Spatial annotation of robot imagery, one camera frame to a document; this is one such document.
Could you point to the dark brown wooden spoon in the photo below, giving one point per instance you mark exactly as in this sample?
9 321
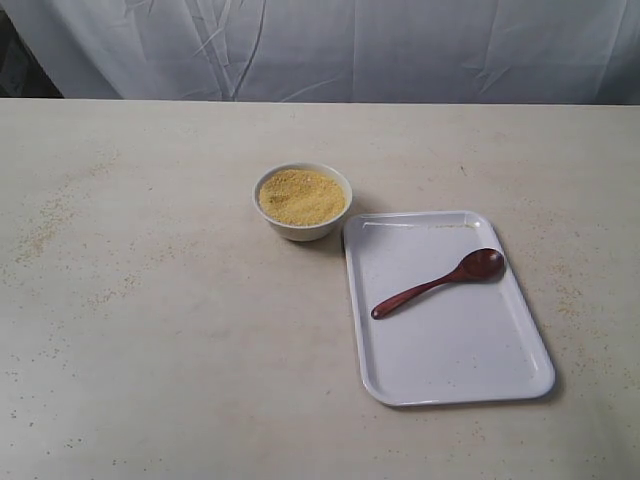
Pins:
482 265

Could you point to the yellow-brown granular grain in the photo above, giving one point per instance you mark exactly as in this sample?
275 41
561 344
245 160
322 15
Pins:
301 198

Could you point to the white ceramic bowl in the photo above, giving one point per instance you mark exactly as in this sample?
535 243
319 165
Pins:
310 233

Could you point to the white rectangular plastic tray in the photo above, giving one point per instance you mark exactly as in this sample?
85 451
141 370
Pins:
454 344

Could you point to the white backdrop cloth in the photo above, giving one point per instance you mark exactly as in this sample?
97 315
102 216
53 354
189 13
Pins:
553 52

